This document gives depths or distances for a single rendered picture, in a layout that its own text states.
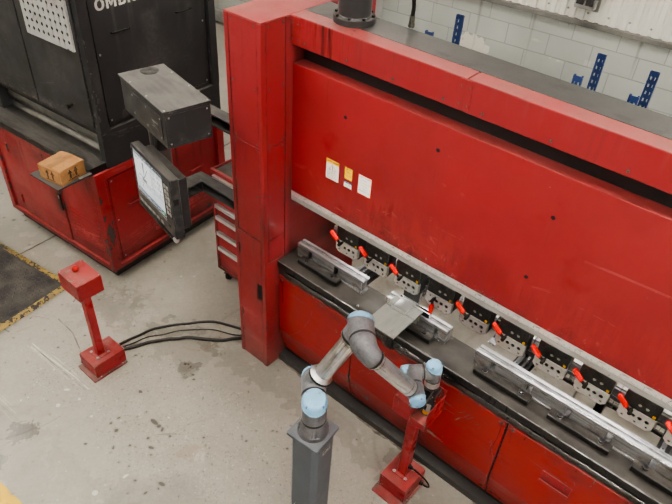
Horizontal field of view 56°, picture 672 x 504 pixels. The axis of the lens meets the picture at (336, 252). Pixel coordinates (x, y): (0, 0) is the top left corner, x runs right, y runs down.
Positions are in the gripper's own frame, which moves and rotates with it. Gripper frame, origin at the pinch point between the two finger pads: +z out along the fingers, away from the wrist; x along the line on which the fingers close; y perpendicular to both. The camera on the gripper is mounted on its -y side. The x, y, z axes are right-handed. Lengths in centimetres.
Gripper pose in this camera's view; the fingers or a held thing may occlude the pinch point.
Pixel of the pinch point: (425, 410)
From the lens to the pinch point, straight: 327.0
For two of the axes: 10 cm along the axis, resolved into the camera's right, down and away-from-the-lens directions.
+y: 6.5, -5.1, 5.6
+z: 0.0, 7.4, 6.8
